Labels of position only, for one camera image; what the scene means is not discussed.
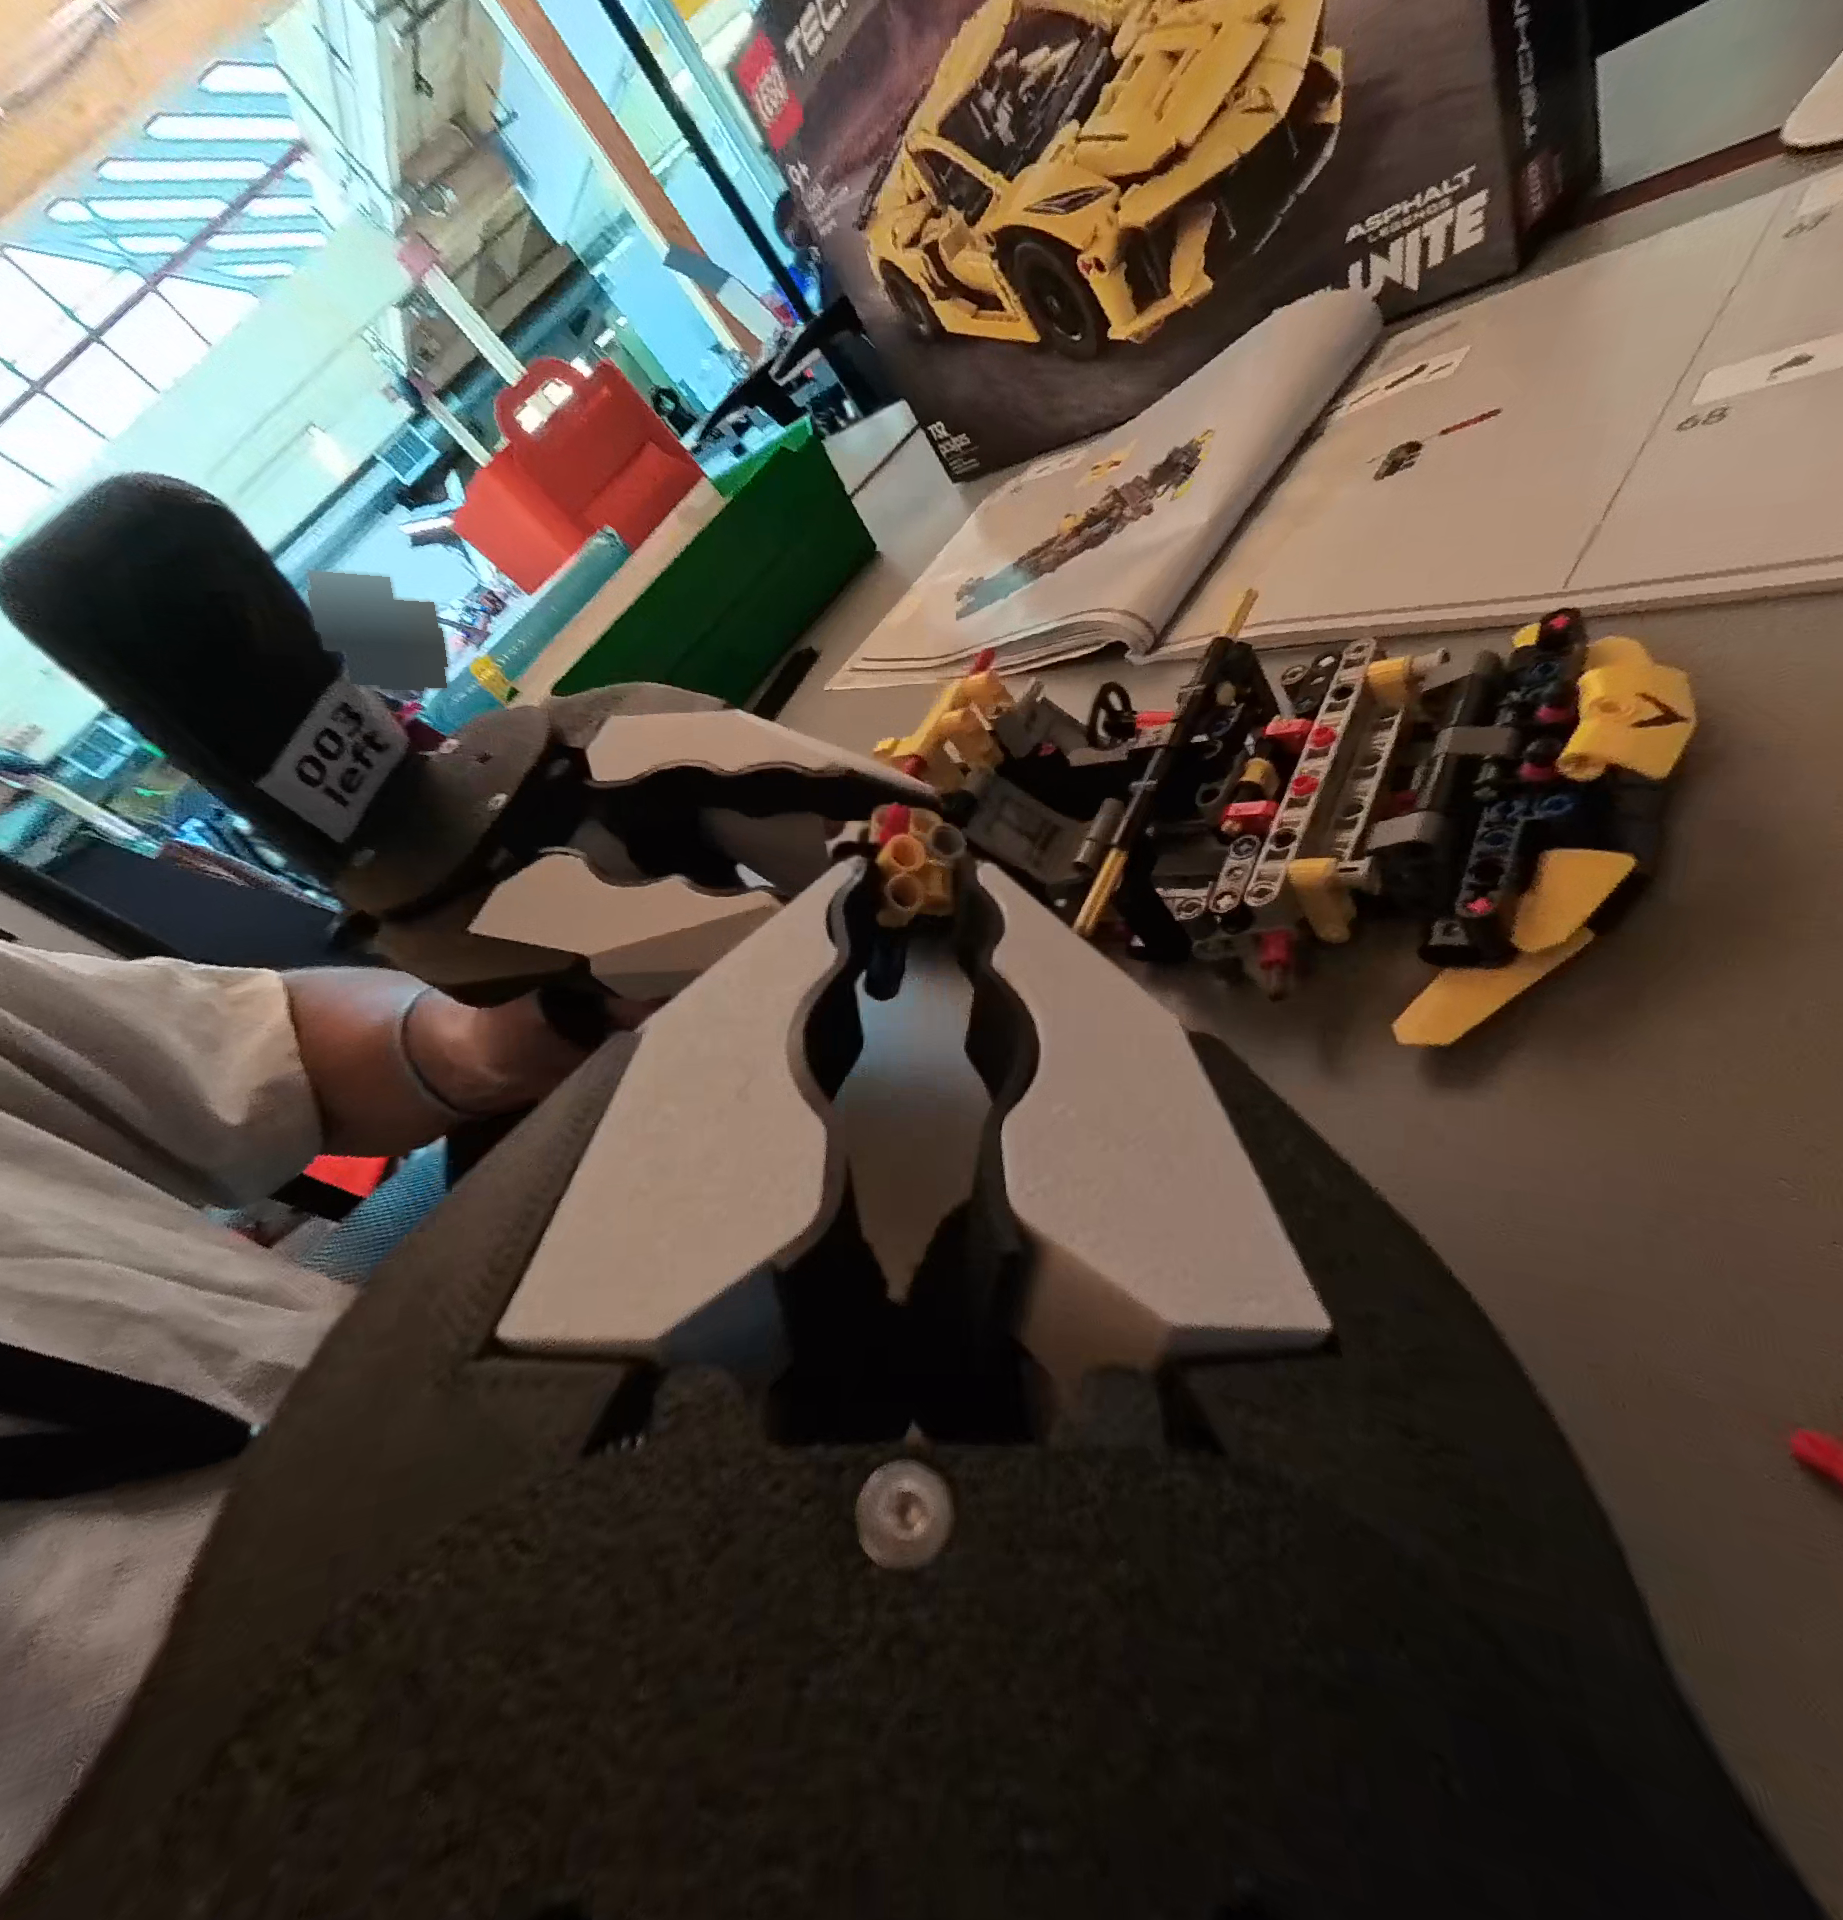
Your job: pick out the red object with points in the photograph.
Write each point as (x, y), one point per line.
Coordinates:
(344, 1178)

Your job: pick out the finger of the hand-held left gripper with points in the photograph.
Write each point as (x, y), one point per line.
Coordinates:
(757, 751)
(621, 931)

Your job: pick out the teal roll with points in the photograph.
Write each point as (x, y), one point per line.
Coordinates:
(546, 616)

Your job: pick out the person's left hand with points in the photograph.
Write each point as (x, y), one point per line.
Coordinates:
(517, 1043)

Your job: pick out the person's left forearm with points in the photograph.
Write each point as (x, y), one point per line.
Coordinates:
(351, 1056)

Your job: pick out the lego car model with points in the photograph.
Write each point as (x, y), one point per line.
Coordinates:
(1311, 795)

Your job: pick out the scattered small lego pieces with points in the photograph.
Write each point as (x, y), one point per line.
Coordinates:
(1836, 1461)

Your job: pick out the green plastic bin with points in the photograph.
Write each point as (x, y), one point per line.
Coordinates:
(742, 570)

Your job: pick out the orange bag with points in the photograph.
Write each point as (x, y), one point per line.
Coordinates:
(576, 480)

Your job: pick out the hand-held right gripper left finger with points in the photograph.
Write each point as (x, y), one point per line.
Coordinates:
(667, 1186)

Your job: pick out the lego instruction booklet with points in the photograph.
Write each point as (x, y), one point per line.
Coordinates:
(1536, 451)

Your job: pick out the black floor lamp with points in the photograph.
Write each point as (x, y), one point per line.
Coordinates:
(712, 136)

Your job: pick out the yellow lego panel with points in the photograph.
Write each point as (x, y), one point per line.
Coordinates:
(1506, 945)

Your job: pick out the grey wristband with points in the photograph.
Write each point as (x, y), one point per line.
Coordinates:
(418, 1056)

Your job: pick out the lego set box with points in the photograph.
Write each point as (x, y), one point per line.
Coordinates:
(1162, 226)

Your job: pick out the paper sheets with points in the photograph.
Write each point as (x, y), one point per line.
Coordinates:
(621, 578)

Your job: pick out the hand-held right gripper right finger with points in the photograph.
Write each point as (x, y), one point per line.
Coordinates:
(1146, 1186)

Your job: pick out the red lego axle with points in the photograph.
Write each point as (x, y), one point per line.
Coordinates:
(892, 821)

